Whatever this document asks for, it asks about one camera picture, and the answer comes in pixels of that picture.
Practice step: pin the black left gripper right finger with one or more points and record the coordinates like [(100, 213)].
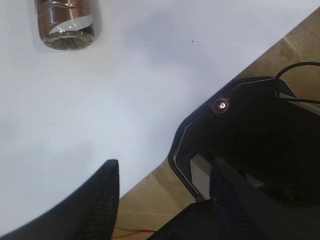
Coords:
[(238, 211)]

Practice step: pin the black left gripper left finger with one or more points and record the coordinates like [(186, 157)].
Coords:
[(89, 213)]

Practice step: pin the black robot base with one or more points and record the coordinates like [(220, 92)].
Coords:
[(260, 127)]

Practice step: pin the brown Nescafe coffee bottle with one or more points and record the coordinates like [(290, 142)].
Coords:
[(65, 25)]

